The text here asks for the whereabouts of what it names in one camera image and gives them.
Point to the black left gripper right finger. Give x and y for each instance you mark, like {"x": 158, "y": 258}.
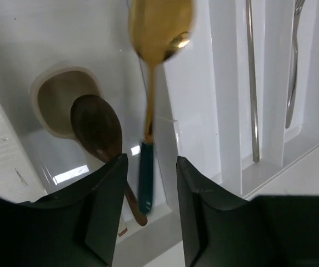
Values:
{"x": 221, "y": 229}

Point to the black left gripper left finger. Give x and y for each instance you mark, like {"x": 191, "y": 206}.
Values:
{"x": 75, "y": 226}

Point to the metal chopstick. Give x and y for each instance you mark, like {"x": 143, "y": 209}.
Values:
{"x": 252, "y": 80}

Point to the gold spoon green handle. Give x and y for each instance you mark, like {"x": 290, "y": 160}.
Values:
{"x": 157, "y": 31}

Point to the silver fork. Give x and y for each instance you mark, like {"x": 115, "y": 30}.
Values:
{"x": 293, "y": 63}

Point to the white cutlery tray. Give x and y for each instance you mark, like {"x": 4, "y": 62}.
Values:
{"x": 203, "y": 109}

